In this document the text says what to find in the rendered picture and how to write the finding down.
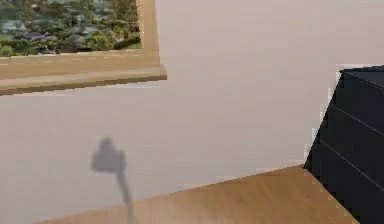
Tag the wooden framed window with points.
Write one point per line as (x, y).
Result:
(80, 68)

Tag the black chest of drawers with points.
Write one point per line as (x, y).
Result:
(356, 143)

